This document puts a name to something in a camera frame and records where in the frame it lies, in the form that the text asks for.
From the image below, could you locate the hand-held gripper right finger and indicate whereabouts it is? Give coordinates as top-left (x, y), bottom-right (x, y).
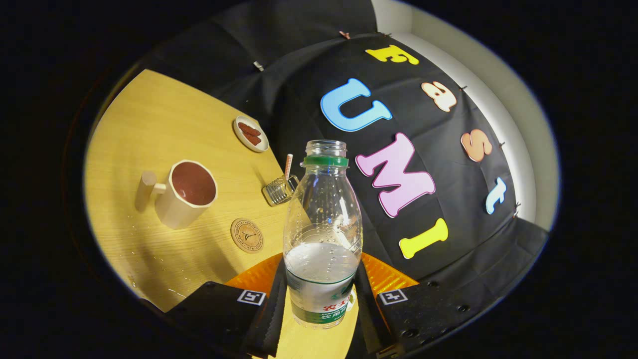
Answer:
top-left (355, 252), bottom-right (499, 359)

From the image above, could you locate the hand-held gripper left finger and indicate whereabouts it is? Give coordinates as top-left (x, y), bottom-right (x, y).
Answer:
top-left (164, 253), bottom-right (289, 359)

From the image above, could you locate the clear plastic juice bottle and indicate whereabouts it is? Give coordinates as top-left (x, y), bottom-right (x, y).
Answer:
top-left (283, 140), bottom-right (363, 330)

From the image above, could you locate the round cork coaster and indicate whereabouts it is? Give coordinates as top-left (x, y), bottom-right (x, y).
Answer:
top-left (230, 218), bottom-right (264, 254)

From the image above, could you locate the beige cup with wooden handle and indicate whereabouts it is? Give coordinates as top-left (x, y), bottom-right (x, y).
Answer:
top-left (136, 160), bottom-right (218, 230)

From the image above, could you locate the small white round plate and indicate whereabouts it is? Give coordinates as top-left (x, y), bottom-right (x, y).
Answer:
top-left (233, 116), bottom-right (270, 153)

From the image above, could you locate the wooden table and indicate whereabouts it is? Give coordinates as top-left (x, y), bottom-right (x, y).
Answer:
top-left (84, 69), bottom-right (359, 359)

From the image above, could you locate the black backdrop cloth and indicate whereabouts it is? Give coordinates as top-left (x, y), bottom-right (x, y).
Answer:
top-left (145, 0), bottom-right (549, 310)

